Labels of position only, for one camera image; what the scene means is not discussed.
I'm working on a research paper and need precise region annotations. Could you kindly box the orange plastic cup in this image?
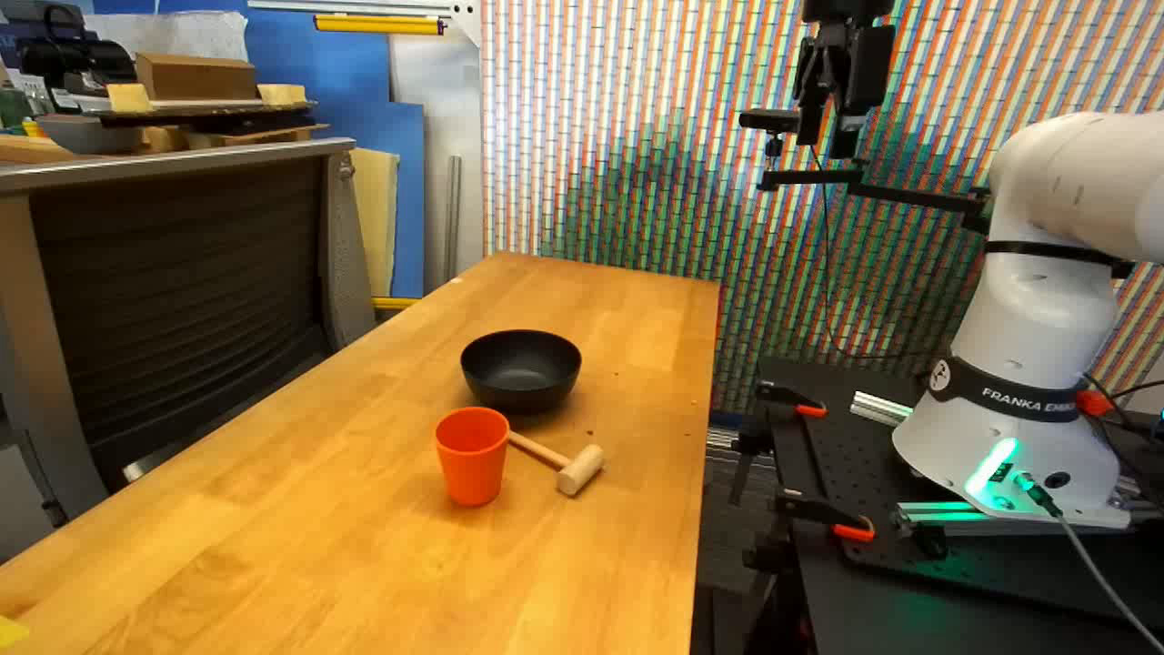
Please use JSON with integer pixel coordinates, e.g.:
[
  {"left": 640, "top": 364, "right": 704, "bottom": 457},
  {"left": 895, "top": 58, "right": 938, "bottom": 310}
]
[{"left": 432, "top": 403, "right": 514, "bottom": 513}]

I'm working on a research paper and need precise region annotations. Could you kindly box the grey cable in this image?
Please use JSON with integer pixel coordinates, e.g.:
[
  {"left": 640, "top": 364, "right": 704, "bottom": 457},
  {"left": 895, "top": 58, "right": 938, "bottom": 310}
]
[{"left": 1023, "top": 474, "right": 1164, "bottom": 655}]

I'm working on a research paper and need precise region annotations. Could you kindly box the orange-tipped black clamp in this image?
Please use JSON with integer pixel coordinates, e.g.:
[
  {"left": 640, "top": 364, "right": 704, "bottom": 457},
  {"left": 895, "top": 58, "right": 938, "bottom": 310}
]
[
  {"left": 754, "top": 380, "right": 834, "bottom": 427},
  {"left": 773, "top": 484, "right": 878, "bottom": 549}
]

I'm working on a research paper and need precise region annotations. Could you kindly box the brown cardboard box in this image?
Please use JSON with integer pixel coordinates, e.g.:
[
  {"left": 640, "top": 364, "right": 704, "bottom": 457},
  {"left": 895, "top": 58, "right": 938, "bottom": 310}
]
[{"left": 129, "top": 52, "right": 263, "bottom": 107}]

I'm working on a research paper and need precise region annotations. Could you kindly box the red cable connector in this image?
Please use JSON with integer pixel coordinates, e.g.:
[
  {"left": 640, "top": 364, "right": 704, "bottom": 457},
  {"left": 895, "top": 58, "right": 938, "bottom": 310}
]
[{"left": 1072, "top": 387, "right": 1121, "bottom": 427}]

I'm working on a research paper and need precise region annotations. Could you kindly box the black bag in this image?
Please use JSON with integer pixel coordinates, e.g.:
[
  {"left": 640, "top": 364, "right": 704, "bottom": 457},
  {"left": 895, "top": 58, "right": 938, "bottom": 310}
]
[{"left": 14, "top": 0, "right": 138, "bottom": 91}]

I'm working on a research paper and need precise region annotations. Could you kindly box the black camera on boom arm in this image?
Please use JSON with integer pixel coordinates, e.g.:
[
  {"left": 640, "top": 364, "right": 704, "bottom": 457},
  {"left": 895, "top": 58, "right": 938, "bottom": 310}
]
[{"left": 735, "top": 107, "right": 992, "bottom": 235}]

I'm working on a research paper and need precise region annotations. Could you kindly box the striped backdrop panel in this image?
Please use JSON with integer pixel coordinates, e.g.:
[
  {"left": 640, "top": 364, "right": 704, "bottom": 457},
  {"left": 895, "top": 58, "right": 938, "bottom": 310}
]
[{"left": 476, "top": 0, "right": 1164, "bottom": 421}]

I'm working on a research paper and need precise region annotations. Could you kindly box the grey metal pole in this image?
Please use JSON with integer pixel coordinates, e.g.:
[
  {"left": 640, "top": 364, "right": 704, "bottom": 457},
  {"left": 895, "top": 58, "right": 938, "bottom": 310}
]
[{"left": 444, "top": 152, "right": 470, "bottom": 284}]

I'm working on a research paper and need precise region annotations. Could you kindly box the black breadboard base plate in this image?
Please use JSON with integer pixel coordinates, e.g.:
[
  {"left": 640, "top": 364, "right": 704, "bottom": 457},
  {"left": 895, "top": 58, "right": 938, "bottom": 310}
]
[{"left": 754, "top": 357, "right": 1164, "bottom": 655}]

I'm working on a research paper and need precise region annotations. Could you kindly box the wooden mallet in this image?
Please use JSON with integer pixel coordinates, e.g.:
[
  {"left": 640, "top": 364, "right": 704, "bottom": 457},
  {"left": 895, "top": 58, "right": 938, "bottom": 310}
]
[{"left": 501, "top": 428, "right": 607, "bottom": 502}]

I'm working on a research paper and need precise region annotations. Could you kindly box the silver aluminium extrusion bar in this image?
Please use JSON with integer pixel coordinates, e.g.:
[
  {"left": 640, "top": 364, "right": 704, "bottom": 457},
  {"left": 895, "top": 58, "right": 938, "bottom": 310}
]
[{"left": 848, "top": 387, "right": 917, "bottom": 428}]

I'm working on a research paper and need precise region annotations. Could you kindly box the beige wooden board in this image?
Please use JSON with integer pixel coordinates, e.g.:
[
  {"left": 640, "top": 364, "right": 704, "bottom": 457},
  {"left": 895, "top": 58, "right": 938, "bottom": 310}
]
[{"left": 346, "top": 147, "right": 403, "bottom": 302}]

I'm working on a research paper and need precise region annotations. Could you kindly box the black bowl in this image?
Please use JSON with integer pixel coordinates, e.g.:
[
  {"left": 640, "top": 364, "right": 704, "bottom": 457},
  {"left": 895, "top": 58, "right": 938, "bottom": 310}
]
[{"left": 457, "top": 326, "right": 584, "bottom": 417}]

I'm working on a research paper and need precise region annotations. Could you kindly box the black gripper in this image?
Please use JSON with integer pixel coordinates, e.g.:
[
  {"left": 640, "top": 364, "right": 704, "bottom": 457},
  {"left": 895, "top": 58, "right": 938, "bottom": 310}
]
[{"left": 792, "top": 0, "right": 903, "bottom": 162}]

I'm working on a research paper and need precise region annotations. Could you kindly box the yellow bar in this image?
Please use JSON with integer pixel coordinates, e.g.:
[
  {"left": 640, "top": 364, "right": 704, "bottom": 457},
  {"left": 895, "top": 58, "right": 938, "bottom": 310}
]
[{"left": 309, "top": 11, "right": 448, "bottom": 39}]

